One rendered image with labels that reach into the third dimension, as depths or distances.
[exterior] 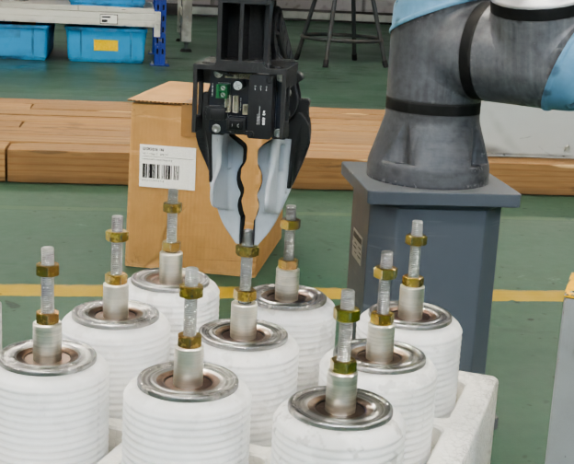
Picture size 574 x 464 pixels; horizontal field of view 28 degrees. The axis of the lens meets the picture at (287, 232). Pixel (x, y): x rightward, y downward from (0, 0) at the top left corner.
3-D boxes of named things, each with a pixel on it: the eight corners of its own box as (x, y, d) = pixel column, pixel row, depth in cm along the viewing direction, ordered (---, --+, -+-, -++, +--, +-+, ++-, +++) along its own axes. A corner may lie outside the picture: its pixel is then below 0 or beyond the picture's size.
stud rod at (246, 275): (250, 316, 97) (255, 228, 95) (247, 319, 96) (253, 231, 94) (239, 314, 97) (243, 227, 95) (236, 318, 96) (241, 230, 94)
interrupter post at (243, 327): (243, 332, 99) (245, 295, 98) (262, 340, 97) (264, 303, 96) (223, 338, 97) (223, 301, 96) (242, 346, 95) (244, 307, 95)
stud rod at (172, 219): (167, 267, 110) (170, 191, 109) (164, 265, 111) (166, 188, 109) (177, 266, 111) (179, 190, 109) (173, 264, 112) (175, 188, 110)
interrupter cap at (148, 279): (130, 295, 107) (130, 288, 107) (132, 272, 115) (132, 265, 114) (211, 296, 108) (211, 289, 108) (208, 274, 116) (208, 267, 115)
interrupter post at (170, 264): (157, 287, 110) (158, 254, 109) (157, 280, 112) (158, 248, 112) (182, 288, 110) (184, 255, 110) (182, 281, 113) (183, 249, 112)
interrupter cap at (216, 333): (245, 319, 102) (245, 311, 102) (305, 342, 97) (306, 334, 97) (178, 336, 97) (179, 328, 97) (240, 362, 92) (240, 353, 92)
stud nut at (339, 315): (345, 325, 80) (346, 313, 80) (327, 319, 81) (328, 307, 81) (364, 319, 81) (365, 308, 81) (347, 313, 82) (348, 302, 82)
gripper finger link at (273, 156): (242, 258, 90) (242, 141, 88) (255, 240, 96) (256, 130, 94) (281, 261, 90) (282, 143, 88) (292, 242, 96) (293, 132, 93)
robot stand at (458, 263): (327, 376, 159) (340, 161, 152) (458, 376, 161) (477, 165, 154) (351, 431, 141) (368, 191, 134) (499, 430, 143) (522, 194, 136)
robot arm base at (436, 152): (356, 164, 150) (361, 87, 148) (468, 167, 152) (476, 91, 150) (380, 188, 136) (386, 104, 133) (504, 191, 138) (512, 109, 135)
